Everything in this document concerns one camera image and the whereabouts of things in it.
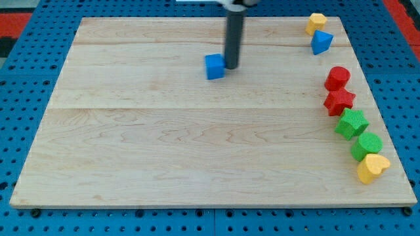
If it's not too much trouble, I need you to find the blue triangle block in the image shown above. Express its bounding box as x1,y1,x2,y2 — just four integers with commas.
310,30,334,55

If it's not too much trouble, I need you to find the blue cube block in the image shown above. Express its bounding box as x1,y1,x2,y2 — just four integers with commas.
204,54,225,80

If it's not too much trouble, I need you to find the light wooden board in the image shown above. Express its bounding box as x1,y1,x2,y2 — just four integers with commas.
10,16,417,209

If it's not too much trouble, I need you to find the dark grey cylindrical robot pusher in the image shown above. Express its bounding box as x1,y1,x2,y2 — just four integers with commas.
217,0,261,69

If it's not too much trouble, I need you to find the red star block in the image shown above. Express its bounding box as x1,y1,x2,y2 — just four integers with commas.
324,87,356,116

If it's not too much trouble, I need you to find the red cylinder block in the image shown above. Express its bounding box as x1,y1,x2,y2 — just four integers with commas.
324,66,350,91

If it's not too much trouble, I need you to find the green star block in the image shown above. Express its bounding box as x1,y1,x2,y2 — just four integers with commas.
334,108,369,140

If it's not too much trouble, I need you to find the yellow hexagon block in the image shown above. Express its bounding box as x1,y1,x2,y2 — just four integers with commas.
305,13,327,36

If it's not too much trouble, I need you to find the green cylinder block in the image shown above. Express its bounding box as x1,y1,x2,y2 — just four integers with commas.
350,132,383,162

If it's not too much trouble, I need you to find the yellow heart block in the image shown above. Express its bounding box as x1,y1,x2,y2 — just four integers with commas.
356,153,391,184

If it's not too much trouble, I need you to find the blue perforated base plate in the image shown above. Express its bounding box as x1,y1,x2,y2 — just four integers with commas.
1,0,419,235

